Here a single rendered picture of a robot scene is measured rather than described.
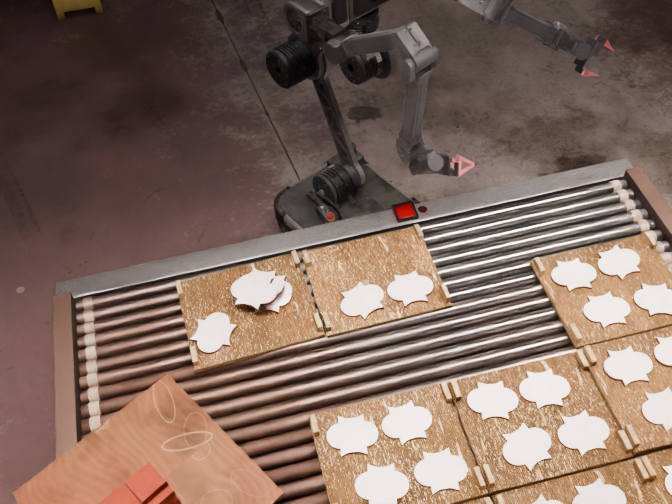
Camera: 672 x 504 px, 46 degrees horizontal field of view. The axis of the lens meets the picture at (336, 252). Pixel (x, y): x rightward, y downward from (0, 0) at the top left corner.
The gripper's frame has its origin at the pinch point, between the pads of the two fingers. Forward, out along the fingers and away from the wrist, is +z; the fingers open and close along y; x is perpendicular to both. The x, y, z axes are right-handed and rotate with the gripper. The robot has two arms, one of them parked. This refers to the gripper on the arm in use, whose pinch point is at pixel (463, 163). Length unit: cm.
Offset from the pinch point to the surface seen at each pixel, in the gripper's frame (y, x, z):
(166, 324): -18, -48, -99
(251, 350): 5, -52, -79
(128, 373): -9, -59, -114
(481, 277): 17.4, -35.4, -3.8
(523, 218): 7.5, -19.5, 20.4
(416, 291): 14.5, -38.0, -26.6
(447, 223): -3.5, -21.0, -3.5
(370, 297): 9, -40, -40
